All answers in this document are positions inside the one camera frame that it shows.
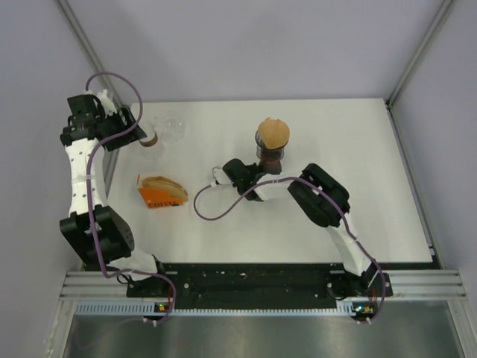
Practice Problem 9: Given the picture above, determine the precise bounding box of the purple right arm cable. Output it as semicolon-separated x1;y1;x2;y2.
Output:
192;177;385;324

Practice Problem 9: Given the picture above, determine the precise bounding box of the orange coffee filter box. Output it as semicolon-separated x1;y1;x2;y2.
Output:
136;175;187;209

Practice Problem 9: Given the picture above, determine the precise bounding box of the glass carafe with cork band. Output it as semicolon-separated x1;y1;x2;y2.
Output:
139;122;165;161

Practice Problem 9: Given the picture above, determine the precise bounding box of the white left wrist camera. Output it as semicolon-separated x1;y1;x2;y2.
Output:
96;89;118;117

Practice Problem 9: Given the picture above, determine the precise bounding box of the grey slotted cable duct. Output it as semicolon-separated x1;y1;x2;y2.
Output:
75;301;374;317

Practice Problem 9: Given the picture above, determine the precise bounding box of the smoky transparent plastic coffee dripper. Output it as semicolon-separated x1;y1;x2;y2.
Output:
255;125;290;160

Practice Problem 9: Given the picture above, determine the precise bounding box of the clear glass dripper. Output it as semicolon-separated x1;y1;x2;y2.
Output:
154;110;186;144

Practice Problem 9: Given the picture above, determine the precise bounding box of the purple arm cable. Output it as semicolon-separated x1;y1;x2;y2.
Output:
192;177;385;324
83;71;178;325

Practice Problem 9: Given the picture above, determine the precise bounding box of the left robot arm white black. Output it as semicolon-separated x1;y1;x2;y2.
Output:
60;89;169;296

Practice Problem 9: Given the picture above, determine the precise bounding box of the aluminium frame post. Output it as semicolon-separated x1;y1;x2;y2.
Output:
54;0;123;107
385;0;459;111

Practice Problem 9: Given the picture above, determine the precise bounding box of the aluminium frame post right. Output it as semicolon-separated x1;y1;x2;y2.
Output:
385;0;459;111

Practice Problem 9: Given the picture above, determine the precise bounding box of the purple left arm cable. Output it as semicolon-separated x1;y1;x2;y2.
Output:
83;71;178;325

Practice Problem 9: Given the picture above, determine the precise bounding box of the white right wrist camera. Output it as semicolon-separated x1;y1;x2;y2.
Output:
211;166;233;186

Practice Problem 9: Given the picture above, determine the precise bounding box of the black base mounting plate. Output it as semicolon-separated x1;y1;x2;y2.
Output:
120;263;393;310

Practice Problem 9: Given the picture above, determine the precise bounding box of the aluminium frame post left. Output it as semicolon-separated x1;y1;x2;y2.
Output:
54;0;123;107

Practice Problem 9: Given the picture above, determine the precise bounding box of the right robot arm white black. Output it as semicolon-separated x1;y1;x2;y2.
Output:
213;158;379;295

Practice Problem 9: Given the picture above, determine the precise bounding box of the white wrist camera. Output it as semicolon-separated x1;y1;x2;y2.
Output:
211;166;233;186
96;89;118;117

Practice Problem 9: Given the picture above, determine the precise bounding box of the aluminium frame rail front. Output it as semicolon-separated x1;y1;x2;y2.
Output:
60;270;467;301

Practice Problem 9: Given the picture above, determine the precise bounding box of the brown paper coffee filter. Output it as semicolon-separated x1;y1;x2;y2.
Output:
257;118;290;149

